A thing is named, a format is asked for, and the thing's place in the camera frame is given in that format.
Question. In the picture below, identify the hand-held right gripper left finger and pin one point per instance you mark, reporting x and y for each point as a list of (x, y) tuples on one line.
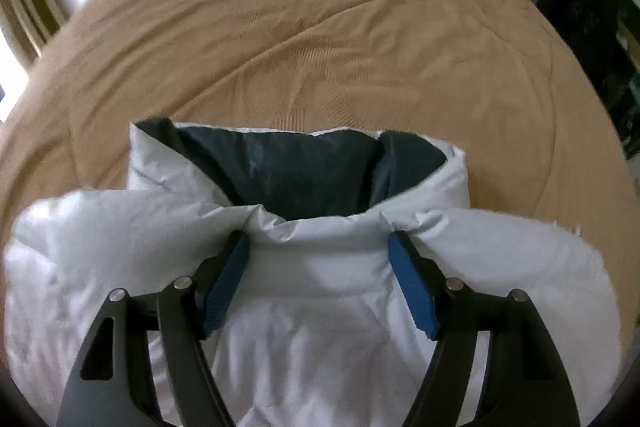
[(227, 287)]

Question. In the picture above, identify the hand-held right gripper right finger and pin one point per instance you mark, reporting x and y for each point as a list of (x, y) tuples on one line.
[(412, 287)]

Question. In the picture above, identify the white puffer jacket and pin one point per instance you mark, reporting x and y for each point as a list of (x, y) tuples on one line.
[(325, 282)]

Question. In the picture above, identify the tan bed blanket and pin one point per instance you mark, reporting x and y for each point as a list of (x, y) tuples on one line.
[(300, 32)]

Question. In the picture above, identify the black metal shelf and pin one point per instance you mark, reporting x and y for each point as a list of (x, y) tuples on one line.
[(631, 107)]

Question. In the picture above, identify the black backpack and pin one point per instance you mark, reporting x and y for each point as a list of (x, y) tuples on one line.
[(580, 17)]

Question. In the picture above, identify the beige striped curtain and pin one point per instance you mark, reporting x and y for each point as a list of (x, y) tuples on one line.
[(30, 2)]

